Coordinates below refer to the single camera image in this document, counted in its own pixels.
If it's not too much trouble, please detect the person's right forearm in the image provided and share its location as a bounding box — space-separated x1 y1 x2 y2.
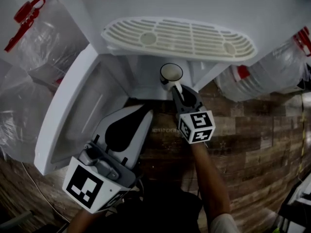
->
190 141 231 219

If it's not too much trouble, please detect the white slotted drip tray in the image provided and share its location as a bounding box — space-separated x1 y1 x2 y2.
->
101 17 258 63

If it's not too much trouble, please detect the person's light shirt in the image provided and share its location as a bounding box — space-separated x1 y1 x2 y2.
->
210 213 245 233

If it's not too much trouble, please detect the clear water jug red cap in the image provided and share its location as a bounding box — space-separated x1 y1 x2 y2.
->
0 59 59 165
215 27 311 103
3 0 90 82

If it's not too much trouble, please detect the person's left forearm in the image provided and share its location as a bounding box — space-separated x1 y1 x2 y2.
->
69 209 105 233

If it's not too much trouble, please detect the black frame white table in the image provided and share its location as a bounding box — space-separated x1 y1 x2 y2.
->
279 178 311 233

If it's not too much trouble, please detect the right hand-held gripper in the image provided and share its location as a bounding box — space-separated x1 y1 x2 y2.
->
172 85 216 145

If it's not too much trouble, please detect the white dispenser door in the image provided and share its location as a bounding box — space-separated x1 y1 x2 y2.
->
34 44 129 176

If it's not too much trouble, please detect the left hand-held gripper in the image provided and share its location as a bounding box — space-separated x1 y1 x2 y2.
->
62 105 154 214

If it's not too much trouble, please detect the white water dispenser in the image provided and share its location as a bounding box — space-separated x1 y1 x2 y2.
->
75 0 311 101

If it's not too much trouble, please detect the white cup black rim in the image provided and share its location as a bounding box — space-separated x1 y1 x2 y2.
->
159 63 185 99

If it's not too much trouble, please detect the yellow black hazard tape strip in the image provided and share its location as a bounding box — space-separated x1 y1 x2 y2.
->
297 100 307 179

